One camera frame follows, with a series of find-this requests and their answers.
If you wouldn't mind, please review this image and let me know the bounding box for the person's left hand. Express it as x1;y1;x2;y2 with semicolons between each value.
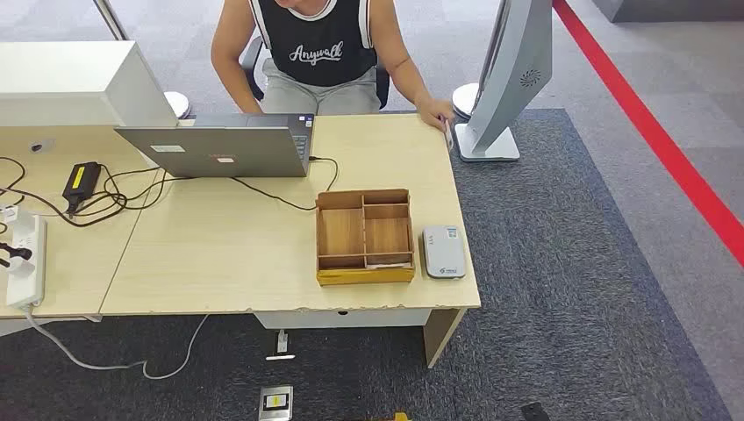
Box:
417;97;455;132

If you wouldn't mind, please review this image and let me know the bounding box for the person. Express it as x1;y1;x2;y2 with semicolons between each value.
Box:
210;0;455;132

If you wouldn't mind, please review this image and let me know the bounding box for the grey card reader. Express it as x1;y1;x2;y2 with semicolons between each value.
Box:
421;225;468;280

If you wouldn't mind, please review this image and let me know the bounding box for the round white base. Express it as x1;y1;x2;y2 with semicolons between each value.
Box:
163;90;192;120
452;82;481;120

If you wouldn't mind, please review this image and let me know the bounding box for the grey kiosk stand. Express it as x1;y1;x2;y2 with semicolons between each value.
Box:
454;0;554;162

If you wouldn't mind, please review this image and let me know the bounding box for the wooden organizer box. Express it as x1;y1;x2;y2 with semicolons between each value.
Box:
315;189;416;287

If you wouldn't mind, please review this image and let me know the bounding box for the dark grey rug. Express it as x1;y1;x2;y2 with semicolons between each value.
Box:
0;108;734;421

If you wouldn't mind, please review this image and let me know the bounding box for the silver laptop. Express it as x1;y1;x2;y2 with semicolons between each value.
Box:
113;113;316;179

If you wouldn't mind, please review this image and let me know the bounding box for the white desk drawer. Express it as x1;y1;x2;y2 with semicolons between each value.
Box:
254;308;434;331

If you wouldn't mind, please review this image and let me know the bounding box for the grey platform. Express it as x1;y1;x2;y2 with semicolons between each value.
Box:
591;0;744;25

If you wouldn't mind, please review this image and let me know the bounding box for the small floor socket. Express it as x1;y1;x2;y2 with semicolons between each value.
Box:
266;329;297;362

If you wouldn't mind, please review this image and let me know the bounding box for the small black object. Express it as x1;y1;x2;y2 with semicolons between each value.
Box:
519;402;552;421

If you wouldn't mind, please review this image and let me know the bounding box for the metal floor socket plate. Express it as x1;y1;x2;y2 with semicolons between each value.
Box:
258;385;295;421

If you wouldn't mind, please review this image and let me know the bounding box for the metal pole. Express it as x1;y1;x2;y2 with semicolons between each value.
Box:
92;0;130;42

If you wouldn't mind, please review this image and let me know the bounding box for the black power adapter yellow label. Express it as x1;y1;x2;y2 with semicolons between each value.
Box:
61;161;103;215

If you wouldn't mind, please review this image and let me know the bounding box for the white box-shaped device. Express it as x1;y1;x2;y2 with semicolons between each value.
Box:
0;40;179;129

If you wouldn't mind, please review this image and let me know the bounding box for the black plug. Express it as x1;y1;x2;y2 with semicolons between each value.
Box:
0;242;33;269

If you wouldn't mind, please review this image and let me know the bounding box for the white power strip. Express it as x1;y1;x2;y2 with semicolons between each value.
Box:
5;213;47;309

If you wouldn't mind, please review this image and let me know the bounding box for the black charger cable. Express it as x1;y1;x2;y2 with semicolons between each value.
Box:
69;155;340;228

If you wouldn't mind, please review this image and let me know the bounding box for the thin black cable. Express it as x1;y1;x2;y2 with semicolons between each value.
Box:
0;156;27;207

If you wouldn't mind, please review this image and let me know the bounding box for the white power cord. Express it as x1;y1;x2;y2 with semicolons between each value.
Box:
22;306;209;382

